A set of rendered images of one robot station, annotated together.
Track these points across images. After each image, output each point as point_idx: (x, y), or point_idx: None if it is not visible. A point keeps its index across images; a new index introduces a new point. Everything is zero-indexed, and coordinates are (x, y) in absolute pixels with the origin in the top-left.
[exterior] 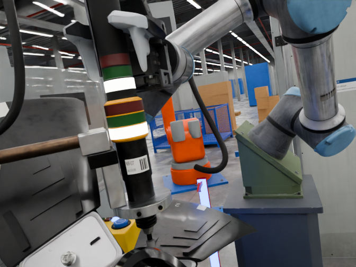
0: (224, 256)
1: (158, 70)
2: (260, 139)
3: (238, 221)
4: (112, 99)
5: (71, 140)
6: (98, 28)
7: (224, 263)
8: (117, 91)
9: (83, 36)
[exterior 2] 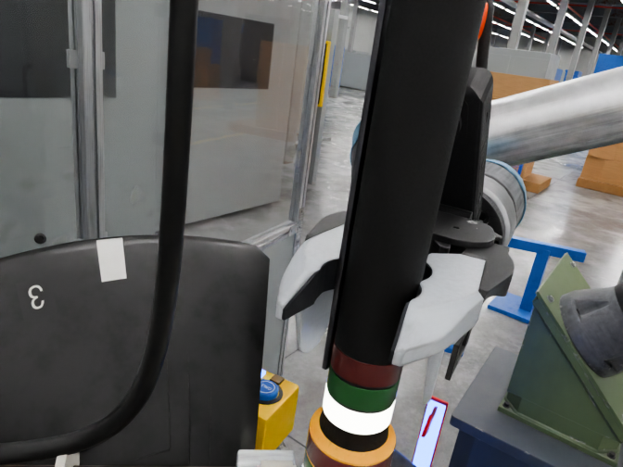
0: (415, 416)
1: None
2: (582, 328)
3: None
4: (332, 441)
5: None
6: (358, 299)
7: (411, 427)
8: (350, 434)
9: (318, 295)
